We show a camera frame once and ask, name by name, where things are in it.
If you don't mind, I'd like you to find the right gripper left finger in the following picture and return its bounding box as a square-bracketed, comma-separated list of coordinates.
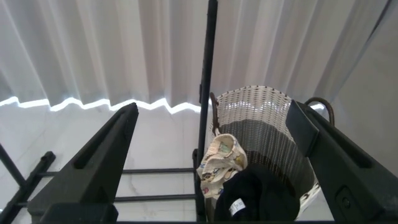
[27, 102, 140, 223]

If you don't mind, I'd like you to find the black garment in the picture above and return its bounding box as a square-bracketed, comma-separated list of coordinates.
[213, 164, 301, 222]

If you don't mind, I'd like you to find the cream printed garment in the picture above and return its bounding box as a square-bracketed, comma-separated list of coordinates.
[196, 133, 249, 200]

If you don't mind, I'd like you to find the white curtain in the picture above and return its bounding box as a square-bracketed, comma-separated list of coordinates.
[0, 0, 393, 115]

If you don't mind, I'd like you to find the black clothes rack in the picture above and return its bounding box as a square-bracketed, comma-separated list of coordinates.
[0, 0, 219, 223]

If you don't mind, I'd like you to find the white laundry basket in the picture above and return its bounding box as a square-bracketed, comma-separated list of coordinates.
[208, 85, 336, 220]

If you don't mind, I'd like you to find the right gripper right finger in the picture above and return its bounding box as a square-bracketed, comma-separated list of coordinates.
[285, 99, 398, 222]

